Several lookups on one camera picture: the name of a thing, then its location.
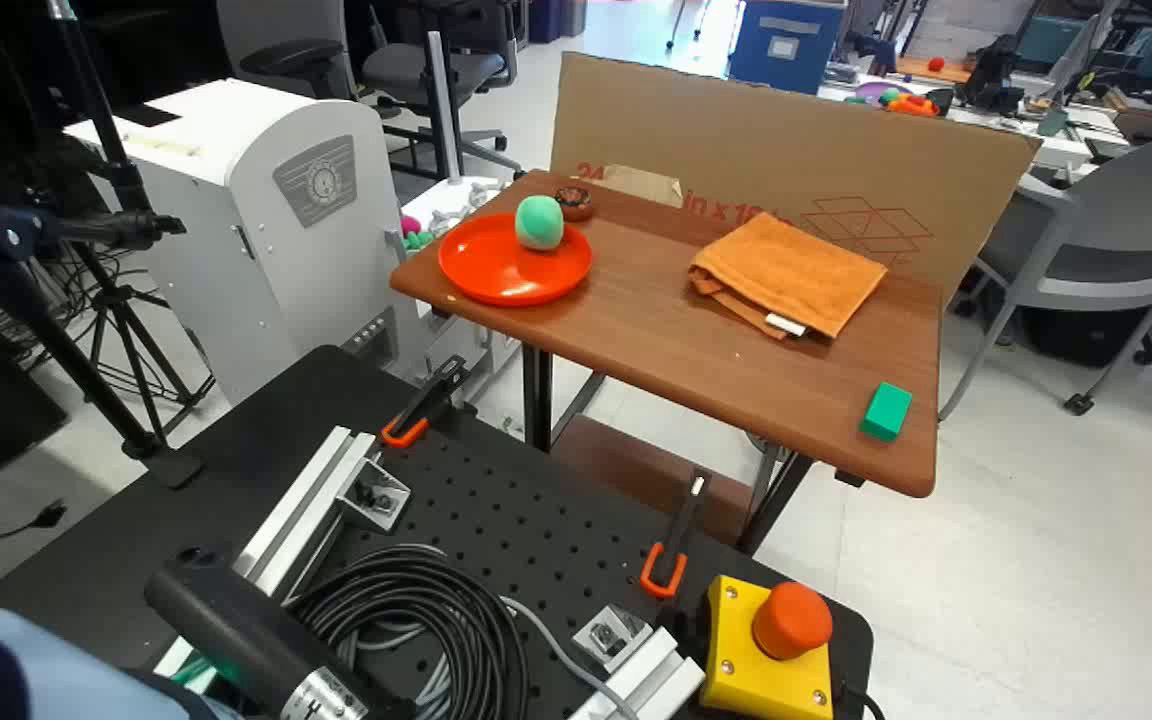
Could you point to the long aluminium rail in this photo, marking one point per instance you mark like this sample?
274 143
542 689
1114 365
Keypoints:
302 505

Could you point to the brown wooden table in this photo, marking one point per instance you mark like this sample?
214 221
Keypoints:
680 346

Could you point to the folded orange cloth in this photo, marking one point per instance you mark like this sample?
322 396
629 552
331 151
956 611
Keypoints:
791 275

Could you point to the green block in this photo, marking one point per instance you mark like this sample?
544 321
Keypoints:
887 410

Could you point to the short aluminium rail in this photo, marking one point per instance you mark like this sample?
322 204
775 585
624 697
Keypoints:
643 672

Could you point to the orange and black clamp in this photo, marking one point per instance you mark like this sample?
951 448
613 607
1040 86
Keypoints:
669 546
416 406

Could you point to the black office chair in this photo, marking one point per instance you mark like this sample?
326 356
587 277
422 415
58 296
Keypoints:
437 65

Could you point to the black cylinder with metal end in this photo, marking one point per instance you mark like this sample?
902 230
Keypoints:
237 624

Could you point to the brown cardboard sheet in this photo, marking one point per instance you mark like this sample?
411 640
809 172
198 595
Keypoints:
791 153

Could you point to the grey metal pole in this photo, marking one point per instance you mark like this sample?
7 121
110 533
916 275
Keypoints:
442 107

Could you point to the yellow emergency stop box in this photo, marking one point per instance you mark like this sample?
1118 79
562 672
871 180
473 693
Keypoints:
768 652

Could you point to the blue bin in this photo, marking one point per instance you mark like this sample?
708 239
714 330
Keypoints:
787 40

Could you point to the white machine cabinet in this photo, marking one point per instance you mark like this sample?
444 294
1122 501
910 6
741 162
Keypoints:
268 224

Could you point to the black perforated mounting board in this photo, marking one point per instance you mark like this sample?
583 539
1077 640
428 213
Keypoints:
498 522

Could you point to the grey plastic chair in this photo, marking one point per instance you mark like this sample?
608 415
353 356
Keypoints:
1098 224

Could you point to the orange plate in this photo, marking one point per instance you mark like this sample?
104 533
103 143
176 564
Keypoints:
503 269

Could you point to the green ball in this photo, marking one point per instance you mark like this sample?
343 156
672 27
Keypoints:
542 221

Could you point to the black camera tripod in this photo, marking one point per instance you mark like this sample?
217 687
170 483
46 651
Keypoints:
58 264

